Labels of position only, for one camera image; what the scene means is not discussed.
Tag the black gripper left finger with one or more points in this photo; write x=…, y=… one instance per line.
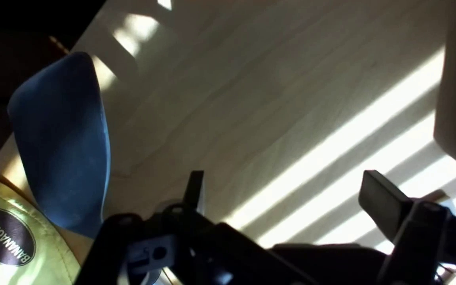
x=193, y=188

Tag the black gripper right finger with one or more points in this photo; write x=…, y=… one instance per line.
x=381, y=204

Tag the blue curved object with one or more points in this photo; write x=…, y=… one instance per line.
x=63, y=147

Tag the yellow Bananagrams pouch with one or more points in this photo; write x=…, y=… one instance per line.
x=11, y=238

